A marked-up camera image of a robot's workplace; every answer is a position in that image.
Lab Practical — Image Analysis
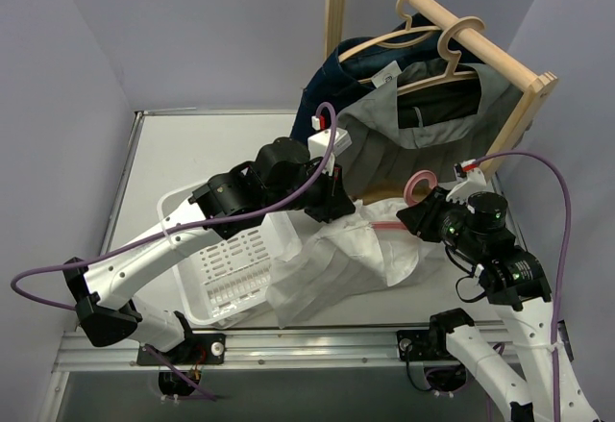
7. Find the pink plastic hanger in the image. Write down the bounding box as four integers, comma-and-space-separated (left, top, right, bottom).
371, 170, 438, 230

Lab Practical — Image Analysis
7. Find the white pleated skirt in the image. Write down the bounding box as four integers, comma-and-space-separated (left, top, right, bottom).
265, 198, 445, 328

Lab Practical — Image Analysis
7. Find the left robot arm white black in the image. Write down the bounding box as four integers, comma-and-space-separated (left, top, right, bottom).
64, 129, 355, 363

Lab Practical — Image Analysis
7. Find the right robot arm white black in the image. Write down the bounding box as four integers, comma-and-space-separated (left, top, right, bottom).
397, 187, 600, 421

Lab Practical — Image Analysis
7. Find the grey pleated skirt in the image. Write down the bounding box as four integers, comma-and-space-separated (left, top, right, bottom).
336, 59, 523, 197

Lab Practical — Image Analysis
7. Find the dark blue denim skirt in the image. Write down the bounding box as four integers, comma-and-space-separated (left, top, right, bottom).
290, 31, 508, 143

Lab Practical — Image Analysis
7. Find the beige hanger front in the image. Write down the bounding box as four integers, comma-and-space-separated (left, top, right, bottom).
393, 15, 487, 96

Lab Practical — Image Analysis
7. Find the beige hanger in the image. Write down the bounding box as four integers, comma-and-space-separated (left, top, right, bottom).
338, 0, 439, 62
393, 15, 487, 96

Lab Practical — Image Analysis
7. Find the beige hanger rear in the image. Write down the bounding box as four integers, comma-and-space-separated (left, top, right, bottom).
338, 0, 439, 62

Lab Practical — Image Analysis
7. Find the white plastic basket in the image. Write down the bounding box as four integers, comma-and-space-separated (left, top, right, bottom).
173, 212, 300, 329

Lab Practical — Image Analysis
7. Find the wooden clothes rack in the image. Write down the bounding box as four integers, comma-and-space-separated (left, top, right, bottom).
324, 0, 559, 211

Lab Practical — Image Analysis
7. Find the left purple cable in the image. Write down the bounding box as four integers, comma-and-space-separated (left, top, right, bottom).
10, 102, 337, 403

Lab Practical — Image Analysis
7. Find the purple cable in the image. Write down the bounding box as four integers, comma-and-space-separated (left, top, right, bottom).
10, 102, 337, 403
473, 150, 576, 422

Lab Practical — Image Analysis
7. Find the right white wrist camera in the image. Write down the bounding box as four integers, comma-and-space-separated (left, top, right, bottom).
446, 160, 486, 204

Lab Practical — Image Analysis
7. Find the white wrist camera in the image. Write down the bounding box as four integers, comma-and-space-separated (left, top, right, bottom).
307, 115, 352, 176
446, 160, 486, 204

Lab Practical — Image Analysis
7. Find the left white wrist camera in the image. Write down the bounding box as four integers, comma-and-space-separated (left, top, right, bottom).
307, 115, 352, 176

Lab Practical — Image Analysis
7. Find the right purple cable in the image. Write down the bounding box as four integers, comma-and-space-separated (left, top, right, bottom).
473, 150, 576, 422

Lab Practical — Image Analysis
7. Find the aluminium mounting rail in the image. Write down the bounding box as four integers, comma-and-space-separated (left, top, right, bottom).
51, 328, 510, 373

